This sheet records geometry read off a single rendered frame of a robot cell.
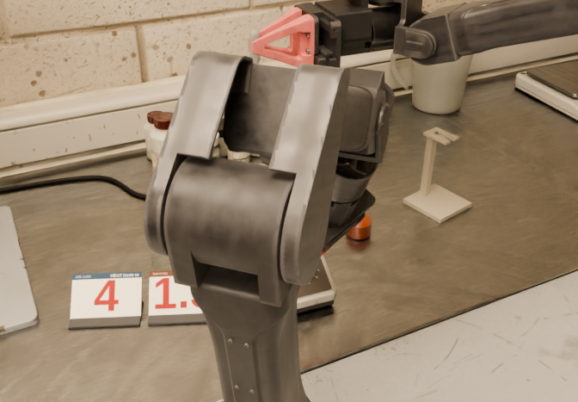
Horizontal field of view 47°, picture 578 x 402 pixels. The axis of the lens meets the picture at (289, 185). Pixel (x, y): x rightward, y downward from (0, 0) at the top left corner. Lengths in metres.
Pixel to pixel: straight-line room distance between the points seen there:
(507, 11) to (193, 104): 0.51
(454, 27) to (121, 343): 0.56
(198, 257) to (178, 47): 0.94
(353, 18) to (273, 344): 0.51
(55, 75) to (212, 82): 0.88
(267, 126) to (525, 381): 0.54
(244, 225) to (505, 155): 1.00
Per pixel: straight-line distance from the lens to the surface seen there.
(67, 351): 0.88
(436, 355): 0.85
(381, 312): 0.90
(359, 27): 0.85
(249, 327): 0.41
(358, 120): 0.53
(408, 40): 0.85
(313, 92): 0.37
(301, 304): 0.87
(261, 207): 0.35
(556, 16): 0.81
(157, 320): 0.88
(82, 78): 1.27
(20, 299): 0.96
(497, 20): 0.83
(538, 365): 0.88
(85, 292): 0.92
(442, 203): 1.12
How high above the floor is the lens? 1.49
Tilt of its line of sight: 31 degrees down
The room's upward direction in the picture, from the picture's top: straight up
